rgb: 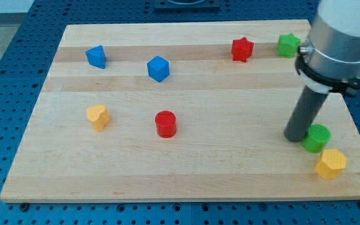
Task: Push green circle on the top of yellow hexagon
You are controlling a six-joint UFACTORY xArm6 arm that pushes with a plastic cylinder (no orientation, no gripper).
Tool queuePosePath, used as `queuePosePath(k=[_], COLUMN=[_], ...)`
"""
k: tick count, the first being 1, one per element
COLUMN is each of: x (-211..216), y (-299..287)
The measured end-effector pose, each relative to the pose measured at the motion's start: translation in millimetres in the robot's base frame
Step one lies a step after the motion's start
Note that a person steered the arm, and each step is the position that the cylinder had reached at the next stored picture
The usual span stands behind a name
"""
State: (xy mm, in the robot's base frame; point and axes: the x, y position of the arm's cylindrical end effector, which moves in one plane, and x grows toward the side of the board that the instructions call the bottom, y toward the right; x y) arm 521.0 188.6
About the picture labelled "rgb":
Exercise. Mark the green cylinder block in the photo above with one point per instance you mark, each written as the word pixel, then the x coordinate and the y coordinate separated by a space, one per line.
pixel 316 138

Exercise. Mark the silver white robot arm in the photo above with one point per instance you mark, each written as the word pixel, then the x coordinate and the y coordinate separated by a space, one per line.
pixel 329 59

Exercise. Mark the yellow hexagon block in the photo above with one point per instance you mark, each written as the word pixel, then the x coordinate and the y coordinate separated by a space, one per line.
pixel 330 164

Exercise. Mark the wooden board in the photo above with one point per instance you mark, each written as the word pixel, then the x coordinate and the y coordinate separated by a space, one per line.
pixel 230 118

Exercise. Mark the red cylinder block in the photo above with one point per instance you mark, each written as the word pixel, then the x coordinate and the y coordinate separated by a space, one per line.
pixel 165 124

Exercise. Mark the blue cube block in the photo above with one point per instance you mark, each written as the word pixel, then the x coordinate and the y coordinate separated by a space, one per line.
pixel 158 68

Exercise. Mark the yellow heart block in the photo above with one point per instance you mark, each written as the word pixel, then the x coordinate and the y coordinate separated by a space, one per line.
pixel 98 116

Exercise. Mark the red star block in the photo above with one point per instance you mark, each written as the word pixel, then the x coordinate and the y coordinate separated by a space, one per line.
pixel 242 49

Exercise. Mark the blue triangle block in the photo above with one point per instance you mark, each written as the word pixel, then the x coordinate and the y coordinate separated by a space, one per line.
pixel 96 57

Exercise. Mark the green star block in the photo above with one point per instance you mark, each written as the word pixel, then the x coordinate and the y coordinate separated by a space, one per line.
pixel 287 45

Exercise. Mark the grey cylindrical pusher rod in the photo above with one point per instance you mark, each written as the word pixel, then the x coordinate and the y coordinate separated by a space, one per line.
pixel 303 115

